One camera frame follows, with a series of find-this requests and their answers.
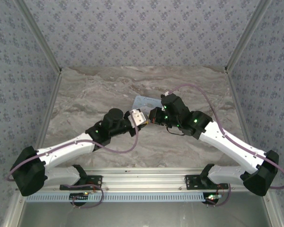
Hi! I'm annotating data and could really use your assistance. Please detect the aluminium lower frame bar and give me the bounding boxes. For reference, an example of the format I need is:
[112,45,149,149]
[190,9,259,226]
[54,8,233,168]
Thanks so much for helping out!
[261,192,284,227]
[3,192,27,227]

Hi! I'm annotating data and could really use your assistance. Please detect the aluminium frame post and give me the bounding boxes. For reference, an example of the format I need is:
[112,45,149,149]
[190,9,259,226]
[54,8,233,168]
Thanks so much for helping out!
[224,0,273,74]
[14,0,62,74]

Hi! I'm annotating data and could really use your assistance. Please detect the black circuit board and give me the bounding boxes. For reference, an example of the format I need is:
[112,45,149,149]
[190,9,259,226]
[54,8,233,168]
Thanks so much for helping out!
[204,193,222,204]
[69,192,89,202]

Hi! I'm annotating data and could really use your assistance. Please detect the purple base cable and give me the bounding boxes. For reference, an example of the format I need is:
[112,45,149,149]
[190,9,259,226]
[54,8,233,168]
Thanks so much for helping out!
[207,183,233,208]
[71,183,105,209]

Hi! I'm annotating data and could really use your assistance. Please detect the grey metal sheet panel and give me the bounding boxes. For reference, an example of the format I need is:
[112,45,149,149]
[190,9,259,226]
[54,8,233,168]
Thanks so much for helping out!
[16,202,273,227]

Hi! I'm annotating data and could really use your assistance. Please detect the blue cartoon tin box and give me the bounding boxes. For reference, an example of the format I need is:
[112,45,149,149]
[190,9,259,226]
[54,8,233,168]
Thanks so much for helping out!
[133,95,163,114]

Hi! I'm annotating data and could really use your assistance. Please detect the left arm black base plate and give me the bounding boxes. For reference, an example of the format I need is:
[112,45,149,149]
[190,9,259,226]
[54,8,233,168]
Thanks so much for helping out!
[59,175,103,191]

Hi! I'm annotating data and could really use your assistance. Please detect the aluminium table side rail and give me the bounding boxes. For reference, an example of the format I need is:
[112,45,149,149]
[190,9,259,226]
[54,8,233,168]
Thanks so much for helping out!
[34,70,62,152]
[224,70,254,152]

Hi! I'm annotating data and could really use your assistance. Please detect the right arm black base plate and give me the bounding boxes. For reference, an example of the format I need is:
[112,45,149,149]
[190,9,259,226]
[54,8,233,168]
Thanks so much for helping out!
[184,174,229,190]

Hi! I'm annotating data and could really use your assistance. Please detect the pale slotted cable duct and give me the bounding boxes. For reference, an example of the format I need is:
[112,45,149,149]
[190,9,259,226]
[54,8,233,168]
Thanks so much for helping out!
[25,192,204,203]

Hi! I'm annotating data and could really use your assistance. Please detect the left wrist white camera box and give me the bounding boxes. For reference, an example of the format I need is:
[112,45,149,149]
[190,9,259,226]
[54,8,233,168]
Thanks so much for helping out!
[129,108,149,127]

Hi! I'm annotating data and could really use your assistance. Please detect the aluminium mounting beam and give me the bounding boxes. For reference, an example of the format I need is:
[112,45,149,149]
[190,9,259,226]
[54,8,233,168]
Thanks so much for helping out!
[42,168,274,192]

